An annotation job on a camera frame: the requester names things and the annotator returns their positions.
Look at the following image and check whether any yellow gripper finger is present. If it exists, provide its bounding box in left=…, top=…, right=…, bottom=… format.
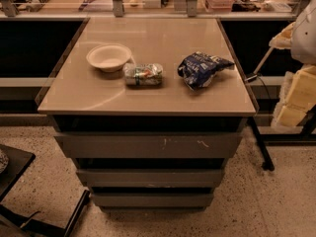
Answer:
left=271, top=65, right=316, bottom=131
left=269, top=23, right=294, bottom=49

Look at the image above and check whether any grey top drawer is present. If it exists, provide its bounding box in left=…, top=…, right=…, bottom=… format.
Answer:
left=55, top=132, right=241, bottom=159

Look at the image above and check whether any grey drawer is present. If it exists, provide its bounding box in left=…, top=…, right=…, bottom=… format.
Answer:
left=55, top=132, right=241, bottom=159
left=76, top=169, right=224, bottom=188
left=92, top=194, right=213, bottom=207

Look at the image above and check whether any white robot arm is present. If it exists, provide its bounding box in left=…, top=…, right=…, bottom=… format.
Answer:
left=269, top=0, right=316, bottom=132

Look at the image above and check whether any grey drawer cabinet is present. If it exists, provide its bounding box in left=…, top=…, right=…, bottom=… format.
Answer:
left=35, top=16, right=260, bottom=214

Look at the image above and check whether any grey middle drawer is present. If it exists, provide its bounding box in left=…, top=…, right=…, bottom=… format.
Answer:
left=76, top=169, right=224, bottom=188

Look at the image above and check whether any grey bottom drawer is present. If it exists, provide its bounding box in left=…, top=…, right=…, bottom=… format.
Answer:
left=92, top=194, right=213, bottom=207

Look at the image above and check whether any black stand leg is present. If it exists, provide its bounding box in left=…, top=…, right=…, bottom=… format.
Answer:
left=248, top=118, right=275, bottom=171

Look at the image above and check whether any blue chip bag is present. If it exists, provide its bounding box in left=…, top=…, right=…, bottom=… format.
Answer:
left=177, top=51, right=234, bottom=90

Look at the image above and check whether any crushed green white can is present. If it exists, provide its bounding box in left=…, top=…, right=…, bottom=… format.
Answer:
left=122, top=63, right=163, bottom=86

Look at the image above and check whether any white paper bowl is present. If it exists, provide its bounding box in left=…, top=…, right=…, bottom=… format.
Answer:
left=86, top=43, right=132, bottom=72

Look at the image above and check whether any purple white book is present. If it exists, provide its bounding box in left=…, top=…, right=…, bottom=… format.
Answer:
left=78, top=0, right=114, bottom=12

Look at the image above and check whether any black table at left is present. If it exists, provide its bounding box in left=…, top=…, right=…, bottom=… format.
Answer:
left=0, top=144, right=36, bottom=201

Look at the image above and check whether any white rod with cable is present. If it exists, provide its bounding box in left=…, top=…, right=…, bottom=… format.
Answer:
left=245, top=47, right=274, bottom=82

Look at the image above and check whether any metal shelf post left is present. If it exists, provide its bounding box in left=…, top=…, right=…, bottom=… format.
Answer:
left=113, top=0, right=124, bottom=17

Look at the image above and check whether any black floor base frame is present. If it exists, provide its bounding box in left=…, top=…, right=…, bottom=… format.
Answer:
left=0, top=190, right=90, bottom=237

